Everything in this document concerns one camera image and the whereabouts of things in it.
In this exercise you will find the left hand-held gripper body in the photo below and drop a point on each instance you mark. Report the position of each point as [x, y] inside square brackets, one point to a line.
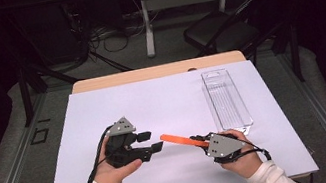
[125, 155]

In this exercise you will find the clear plastic packaging box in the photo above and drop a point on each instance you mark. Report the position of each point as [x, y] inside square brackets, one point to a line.
[224, 97]

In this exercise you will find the wooden table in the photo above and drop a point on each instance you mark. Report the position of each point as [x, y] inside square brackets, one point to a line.
[147, 73]

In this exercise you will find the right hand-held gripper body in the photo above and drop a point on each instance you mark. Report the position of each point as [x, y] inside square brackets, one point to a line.
[223, 147]

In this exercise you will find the white board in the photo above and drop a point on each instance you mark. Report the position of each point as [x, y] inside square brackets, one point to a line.
[112, 103]

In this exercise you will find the black folding chair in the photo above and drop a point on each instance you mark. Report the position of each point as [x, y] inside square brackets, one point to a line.
[218, 31]

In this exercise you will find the person's left hand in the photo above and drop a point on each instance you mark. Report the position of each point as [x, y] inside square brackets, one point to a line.
[111, 175]

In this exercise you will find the person's right hand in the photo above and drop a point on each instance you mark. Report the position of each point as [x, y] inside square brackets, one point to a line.
[245, 165]

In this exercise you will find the black metal stand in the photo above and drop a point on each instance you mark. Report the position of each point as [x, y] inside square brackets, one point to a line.
[24, 92]

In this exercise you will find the orange phone case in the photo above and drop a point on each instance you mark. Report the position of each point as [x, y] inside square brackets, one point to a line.
[179, 140]

